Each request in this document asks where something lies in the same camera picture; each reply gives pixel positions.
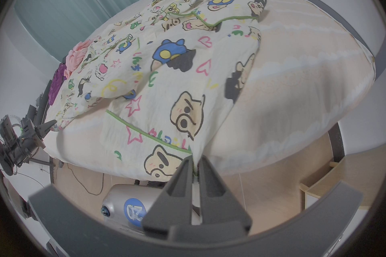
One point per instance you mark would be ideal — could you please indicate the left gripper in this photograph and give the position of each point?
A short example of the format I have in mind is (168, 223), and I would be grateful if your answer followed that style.
(30, 138)

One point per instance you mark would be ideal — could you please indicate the pale wooden small table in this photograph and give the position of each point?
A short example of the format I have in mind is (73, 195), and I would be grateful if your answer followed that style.
(337, 183)

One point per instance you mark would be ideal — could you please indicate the white printed pyjama top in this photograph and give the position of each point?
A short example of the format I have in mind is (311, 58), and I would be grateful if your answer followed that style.
(169, 75)

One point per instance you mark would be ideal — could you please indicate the purple satin garment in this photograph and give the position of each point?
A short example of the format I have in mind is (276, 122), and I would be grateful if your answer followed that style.
(58, 84)

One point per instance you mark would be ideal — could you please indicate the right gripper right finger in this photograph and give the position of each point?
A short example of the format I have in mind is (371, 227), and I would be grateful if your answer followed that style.
(220, 204)

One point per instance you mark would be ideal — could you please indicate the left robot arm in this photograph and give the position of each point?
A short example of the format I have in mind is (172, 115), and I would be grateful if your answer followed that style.
(9, 144)

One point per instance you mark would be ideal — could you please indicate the pink garment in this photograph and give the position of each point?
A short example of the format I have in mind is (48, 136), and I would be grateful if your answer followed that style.
(78, 58)

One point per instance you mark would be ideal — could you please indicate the bed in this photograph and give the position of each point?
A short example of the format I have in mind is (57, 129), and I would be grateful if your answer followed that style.
(301, 84)

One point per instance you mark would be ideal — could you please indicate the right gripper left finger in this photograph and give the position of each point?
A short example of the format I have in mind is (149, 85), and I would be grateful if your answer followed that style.
(175, 204)

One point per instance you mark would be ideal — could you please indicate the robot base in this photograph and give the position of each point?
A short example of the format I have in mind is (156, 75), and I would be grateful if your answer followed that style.
(120, 198)

